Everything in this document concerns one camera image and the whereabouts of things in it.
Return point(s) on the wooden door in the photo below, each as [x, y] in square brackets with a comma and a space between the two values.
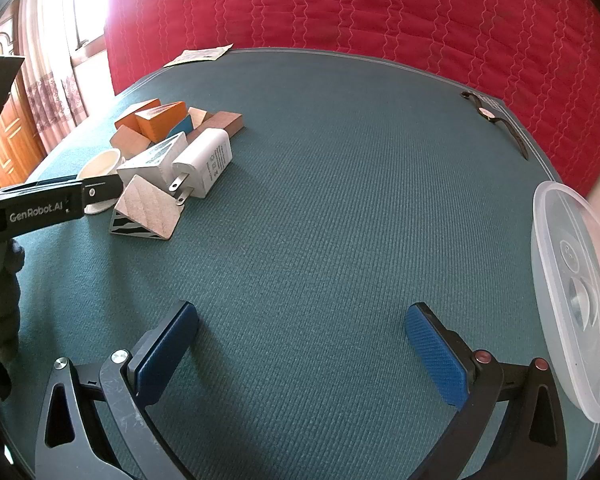
[15, 135]

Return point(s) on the paper leaflet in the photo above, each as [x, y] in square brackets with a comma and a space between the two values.
[200, 55]

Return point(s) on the orange black-striped wedge block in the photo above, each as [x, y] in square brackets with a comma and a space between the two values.
[130, 119]
[155, 125]

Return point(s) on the white cup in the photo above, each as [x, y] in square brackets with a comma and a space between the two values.
[100, 162]

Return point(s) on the white plug charger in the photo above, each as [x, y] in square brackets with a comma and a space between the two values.
[205, 160]

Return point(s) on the red quilted blanket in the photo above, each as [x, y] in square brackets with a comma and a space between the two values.
[355, 5]

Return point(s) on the clear plastic bowl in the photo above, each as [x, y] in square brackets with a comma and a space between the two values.
[570, 280]

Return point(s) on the window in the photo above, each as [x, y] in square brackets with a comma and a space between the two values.
[87, 35]

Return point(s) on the white black-striped wedge block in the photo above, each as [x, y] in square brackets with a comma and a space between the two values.
[147, 205]
[147, 170]

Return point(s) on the person's left hand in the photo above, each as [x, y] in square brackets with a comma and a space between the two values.
[5, 310]

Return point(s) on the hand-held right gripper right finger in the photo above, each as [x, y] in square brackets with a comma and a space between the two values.
[437, 355]

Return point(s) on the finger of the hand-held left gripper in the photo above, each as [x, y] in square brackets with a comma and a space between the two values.
[0, 85]
[102, 192]

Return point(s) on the patterned sheer curtain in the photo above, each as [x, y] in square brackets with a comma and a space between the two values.
[55, 105]

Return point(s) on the blue wedge block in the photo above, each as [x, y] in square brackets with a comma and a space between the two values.
[182, 125]

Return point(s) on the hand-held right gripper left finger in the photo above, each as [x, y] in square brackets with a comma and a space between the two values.
[165, 350]

